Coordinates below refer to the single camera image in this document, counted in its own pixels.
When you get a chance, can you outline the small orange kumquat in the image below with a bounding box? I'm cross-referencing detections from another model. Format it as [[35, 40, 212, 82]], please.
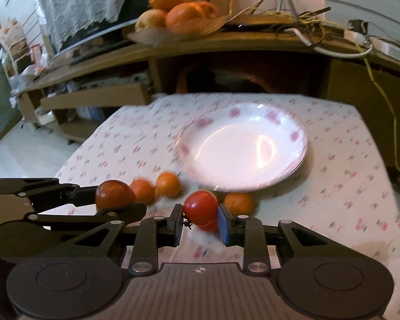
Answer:
[[155, 172, 181, 198], [130, 178, 154, 205], [223, 193, 256, 217]]

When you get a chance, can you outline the large dark red tomato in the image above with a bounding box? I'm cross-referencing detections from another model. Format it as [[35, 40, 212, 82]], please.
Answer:
[[95, 180, 136, 210]]

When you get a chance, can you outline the small bright red tomato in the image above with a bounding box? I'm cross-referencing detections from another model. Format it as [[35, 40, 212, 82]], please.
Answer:
[[183, 190, 218, 227]]

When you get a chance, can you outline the white floral porcelain plate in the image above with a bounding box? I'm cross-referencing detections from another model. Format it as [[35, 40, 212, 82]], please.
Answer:
[[174, 102, 309, 192]]

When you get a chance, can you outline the brown wooden tv cabinet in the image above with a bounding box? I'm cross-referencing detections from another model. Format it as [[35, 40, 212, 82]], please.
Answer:
[[16, 33, 400, 168]]

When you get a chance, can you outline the cherry print white tablecloth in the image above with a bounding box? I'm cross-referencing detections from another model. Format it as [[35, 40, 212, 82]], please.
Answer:
[[57, 94, 400, 319]]

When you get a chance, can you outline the open brown wooden drawer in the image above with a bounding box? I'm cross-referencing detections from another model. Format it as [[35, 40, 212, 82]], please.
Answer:
[[40, 82, 151, 111]]

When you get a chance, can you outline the clear glass fruit tray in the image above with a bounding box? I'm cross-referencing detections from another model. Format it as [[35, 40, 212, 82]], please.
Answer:
[[127, 15, 232, 46]]

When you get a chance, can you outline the television with lace cover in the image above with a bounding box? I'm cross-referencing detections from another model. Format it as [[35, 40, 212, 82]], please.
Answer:
[[35, 0, 149, 56]]

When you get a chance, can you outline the white lace cloth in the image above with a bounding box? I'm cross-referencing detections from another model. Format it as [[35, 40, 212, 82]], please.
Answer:
[[38, 0, 125, 51]]

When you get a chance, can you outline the yellow apple in tray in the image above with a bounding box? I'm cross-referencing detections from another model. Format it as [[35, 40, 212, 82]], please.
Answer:
[[135, 9, 167, 32]]

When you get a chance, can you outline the front orange in tray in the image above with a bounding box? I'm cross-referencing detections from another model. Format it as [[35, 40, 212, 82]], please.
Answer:
[[165, 2, 206, 34]]

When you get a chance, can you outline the red apple in tray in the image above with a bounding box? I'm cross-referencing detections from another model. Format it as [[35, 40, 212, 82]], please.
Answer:
[[196, 1, 220, 19]]

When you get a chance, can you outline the black wifi router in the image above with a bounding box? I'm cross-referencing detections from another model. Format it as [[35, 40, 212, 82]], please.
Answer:
[[222, 7, 332, 32]]

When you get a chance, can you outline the white power strip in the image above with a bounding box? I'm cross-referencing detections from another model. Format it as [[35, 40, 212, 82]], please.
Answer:
[[344, 30, 400, 61]]

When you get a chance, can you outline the black power adapter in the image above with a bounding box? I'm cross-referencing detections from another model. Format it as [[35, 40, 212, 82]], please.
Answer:
[[347, 19, 369, 35]]

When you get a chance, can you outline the thick white cable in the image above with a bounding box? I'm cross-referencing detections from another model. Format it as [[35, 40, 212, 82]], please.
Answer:
[[285, 27, 374, 59]]

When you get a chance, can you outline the yellow network cable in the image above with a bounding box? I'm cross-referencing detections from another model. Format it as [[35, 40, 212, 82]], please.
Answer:
[[353, 36, 400, 176]]

